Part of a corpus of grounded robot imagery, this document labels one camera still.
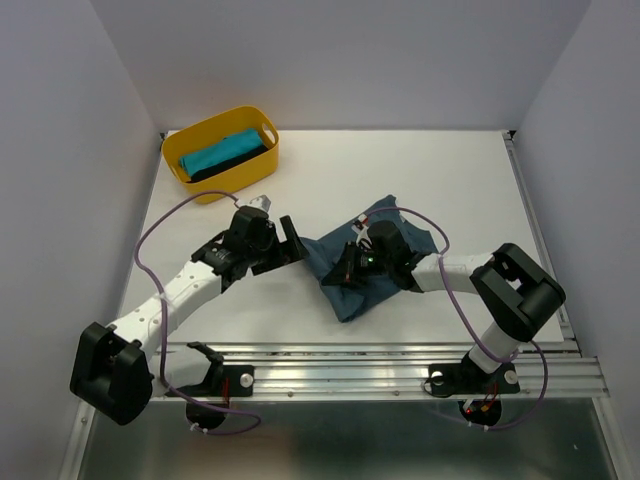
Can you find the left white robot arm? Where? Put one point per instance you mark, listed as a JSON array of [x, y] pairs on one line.
[[119, 367]]

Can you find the aluminium rail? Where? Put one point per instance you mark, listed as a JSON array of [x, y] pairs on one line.
[[541, 248], [396, 371]]

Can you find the dark blue-grey t shirt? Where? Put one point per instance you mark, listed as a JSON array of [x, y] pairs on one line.
[[324, 253]]

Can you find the yellow plastic basket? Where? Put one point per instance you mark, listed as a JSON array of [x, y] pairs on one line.
[[211, 131]]

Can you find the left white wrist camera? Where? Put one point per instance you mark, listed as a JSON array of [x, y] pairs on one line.
[[261, 202]]

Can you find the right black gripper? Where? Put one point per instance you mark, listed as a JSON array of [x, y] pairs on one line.
[[343, 273]]

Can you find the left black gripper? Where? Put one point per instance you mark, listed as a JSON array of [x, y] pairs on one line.
[[283, 253]]

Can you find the aluminium front rail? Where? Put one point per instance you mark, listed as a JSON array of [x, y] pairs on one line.
[[396, 371]]

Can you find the rolled teal t shirt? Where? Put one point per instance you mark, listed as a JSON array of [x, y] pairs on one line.
[[229, 146]]

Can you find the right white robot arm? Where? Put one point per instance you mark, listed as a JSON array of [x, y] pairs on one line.
[[520, 296]]

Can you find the aluminium right side rail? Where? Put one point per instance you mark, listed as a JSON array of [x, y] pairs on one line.
[[541, 248]]

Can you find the rolled black t shirt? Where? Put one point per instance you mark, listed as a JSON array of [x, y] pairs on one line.
[[215, 164]]

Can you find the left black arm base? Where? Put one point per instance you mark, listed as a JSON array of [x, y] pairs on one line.
[[200, 371]]

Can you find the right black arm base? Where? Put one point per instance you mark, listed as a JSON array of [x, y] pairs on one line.
[[465, 378]]

